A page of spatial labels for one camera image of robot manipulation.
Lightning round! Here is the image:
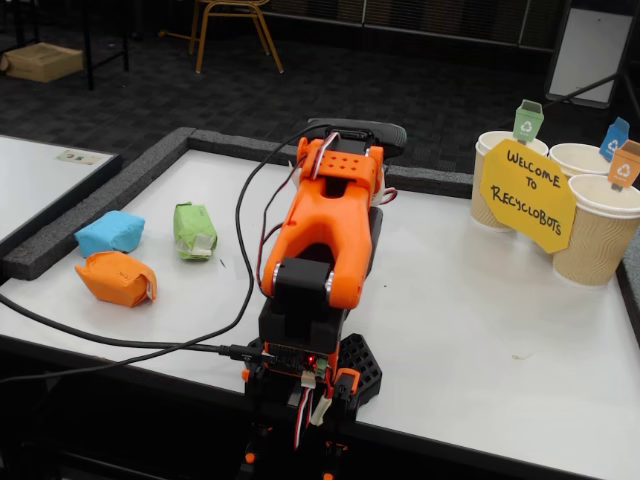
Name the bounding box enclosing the orange paper packet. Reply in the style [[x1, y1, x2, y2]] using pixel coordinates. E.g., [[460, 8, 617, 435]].
[[74, 250, 159, 309]]

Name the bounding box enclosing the black honeycomb robot base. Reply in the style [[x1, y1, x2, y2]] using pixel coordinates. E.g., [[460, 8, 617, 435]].
[[247, 332, 384, 416]]

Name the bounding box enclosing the black orange table clamp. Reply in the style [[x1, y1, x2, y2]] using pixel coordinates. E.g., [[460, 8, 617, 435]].
[[239, 367, 274, 480], [322, 367, 362, 480]]

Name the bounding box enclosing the paper cup with orange tag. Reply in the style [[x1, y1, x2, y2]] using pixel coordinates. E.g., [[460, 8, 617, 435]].
[[552, 173, 640, 287]]

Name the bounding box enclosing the red white black servo wire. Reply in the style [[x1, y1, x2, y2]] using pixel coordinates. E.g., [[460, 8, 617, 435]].
[[255, 130, 346, 301]]

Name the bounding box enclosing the thick black USB cable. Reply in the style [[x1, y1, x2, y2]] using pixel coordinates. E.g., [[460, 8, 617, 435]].
[[0, 292, 274, 364]]

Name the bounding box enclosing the yellow welcome sign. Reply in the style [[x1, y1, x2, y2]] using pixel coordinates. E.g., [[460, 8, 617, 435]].
[[479, 138, 578, 255]]

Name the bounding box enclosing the servo wire with white connector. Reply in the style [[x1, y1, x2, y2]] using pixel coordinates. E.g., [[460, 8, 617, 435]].
[[291, 372, 335, 451]]

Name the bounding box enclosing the brown cardboard box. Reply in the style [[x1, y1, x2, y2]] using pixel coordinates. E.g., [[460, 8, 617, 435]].
[[1, 42, 85, 84]]

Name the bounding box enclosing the white panel with dark frame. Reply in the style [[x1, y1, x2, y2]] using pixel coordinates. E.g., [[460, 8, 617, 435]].
[[544, 0, 636, 110]]

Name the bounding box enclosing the dark grey foam strip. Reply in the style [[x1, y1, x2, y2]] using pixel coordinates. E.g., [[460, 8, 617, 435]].
[[187, 127, 391, 181], [615, 248, 640, 334], [387, 164, 474, 200], [1, 126, 197, 282]]

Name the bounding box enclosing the paper cup with blue tag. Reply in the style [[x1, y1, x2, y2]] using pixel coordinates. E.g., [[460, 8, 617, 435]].
[[548, 143, 619, 181]]

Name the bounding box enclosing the orange framed controller board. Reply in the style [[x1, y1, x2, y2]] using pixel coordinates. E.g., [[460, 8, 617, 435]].
[[262, 342, 334, 377]]

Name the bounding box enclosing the orange recycling bin tag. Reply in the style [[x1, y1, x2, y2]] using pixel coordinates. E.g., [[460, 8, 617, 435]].
[[607, 139, 640, 193]]

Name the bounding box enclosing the paper cup with green tag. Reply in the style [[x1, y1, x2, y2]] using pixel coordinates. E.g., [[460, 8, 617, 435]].
[[470, 130, 550, 232]]

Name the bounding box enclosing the small paper label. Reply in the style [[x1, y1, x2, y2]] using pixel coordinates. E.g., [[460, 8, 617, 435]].
[[55, 149, 104, 166]]

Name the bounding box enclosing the thin black stand rod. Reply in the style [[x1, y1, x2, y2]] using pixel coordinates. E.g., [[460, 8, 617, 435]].
[[542, 69, 626, 109]]

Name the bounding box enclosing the black metal table frame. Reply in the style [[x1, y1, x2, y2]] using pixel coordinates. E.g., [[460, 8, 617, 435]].
[[9, 0, 132, 92]]

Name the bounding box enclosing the blue recycling bin tag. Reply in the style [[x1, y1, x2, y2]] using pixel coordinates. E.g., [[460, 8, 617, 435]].
[[598, 117, 630, 162]]

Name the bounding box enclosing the black framed whiteboard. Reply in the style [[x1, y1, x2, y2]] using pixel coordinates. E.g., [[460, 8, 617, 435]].
[[0, 133, 123, 251]]

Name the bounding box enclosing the green recycling bin tag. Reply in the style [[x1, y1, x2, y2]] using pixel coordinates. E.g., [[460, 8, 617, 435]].
[[512, 98, 545, 144]]

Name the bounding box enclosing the green paper packet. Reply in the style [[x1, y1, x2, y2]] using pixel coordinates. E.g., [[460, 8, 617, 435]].
[[172, 201, 219, 262]]

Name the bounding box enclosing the blue paper packet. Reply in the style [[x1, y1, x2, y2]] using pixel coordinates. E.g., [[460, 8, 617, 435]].
[[73, 209, 147, 258]]

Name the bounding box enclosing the thin black camera cable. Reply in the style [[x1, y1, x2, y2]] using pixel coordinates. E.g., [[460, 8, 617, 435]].
[[0, 127, 351, 386]]

